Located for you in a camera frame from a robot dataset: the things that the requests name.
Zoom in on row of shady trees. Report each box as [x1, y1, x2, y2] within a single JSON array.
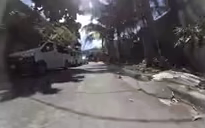
[[89, 0, 205, 70]]

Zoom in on grey concrete road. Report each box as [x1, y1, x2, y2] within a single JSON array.
[[0, 61, 205, 128]]

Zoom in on white van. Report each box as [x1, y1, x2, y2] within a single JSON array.
[[7, 40, 78, 75]]

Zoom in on trees above van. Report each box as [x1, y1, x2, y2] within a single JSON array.
[[4, 0, 83, 51]]

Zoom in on broken concrete verge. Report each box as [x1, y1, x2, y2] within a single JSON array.
[[113, 61, 205, 118]]

